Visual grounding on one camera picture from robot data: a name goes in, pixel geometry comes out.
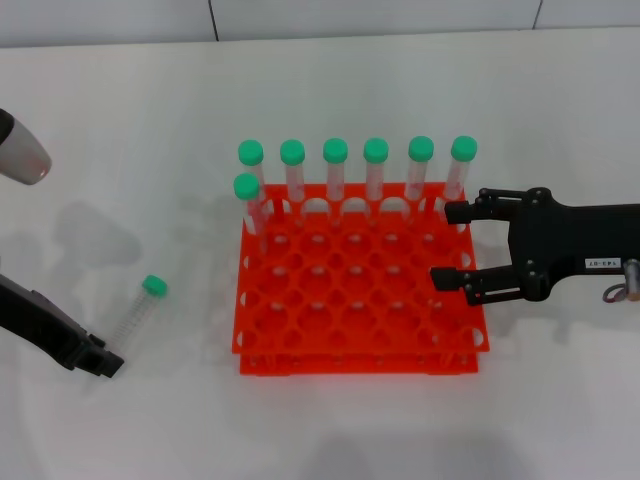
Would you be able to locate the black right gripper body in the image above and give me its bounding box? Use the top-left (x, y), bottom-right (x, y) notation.
top-left (507, 187), bottom-right (640, 304)

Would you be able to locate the green-capped test tube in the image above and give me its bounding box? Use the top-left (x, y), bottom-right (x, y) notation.
top-left (362, 137), bottom-right (391, 221)
top-left (233, 172), bottom-right (271, 254)
top-left (322, 137), bottom-right (350, 221)
top-left (109, 273), bottom-right (170, 352)
top-left (279, 139), bottom-right (307, 224)
top-left (439, 134), bottom-right (479, 204)
top-left (237, 139), bottom-right (275, 221)
top-left (403, 135), bottom-right (436, 216)

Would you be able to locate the right gripper cable with plug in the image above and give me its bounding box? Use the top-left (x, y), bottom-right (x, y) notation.
top-left (602, 257), bottom-right (640, 304)

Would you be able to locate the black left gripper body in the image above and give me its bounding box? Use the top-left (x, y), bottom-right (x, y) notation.
top-left (0, 272), bottom-right (95, 372)

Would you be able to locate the orange test tube rack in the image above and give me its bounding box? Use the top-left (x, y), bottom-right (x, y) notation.
top-left (231, 182), bottom-right (491, 376)

